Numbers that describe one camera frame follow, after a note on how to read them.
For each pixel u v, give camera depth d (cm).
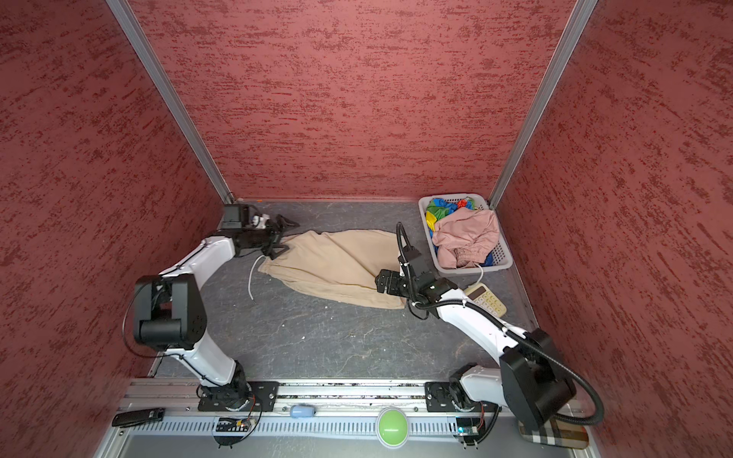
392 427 69
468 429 70
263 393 74
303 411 72
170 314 47
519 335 44
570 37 75
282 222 83
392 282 75
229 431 72
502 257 94
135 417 70
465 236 96
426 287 63
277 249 87
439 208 103
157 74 82
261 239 82
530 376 42
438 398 73
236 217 74
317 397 76
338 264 98
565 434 67
